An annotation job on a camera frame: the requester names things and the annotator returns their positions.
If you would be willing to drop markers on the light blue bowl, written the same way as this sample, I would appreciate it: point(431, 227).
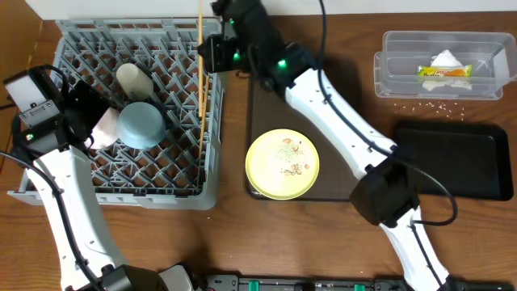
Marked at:
point(140, 126)

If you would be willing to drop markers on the yellow snack wrapper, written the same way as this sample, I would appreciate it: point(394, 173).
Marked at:
point(459, 71)

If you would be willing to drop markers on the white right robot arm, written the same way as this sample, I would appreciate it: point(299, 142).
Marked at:
point(384, 195)

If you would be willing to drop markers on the clear plastic bin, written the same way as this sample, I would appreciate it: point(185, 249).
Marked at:
point(405, 67)

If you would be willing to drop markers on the dark brown serving tray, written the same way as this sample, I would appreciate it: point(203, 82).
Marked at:
point(266, 111)

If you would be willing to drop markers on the white cup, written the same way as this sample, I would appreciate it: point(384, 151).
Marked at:
point(134, 82)

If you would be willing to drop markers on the black tray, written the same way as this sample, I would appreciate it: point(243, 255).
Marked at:
point(469, 160)

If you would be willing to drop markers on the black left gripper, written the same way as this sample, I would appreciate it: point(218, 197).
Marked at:
point(86, 107)

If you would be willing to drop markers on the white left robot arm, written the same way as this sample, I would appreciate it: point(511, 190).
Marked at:
point(51, 138)

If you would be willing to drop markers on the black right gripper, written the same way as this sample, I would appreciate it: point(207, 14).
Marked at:
point(200, 48)

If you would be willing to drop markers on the white crumpled napkin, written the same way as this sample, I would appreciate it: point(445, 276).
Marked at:
point(445, 59)

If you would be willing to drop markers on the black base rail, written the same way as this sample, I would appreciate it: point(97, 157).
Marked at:
point(230, 282)

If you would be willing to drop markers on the grey dish rack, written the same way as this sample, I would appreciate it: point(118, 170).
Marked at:
point(169, 175)

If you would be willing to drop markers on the yellow plate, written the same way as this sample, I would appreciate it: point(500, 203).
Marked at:
point(265, 177)

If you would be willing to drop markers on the rice and food scraps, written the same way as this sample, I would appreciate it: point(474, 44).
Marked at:
point(291, 158)

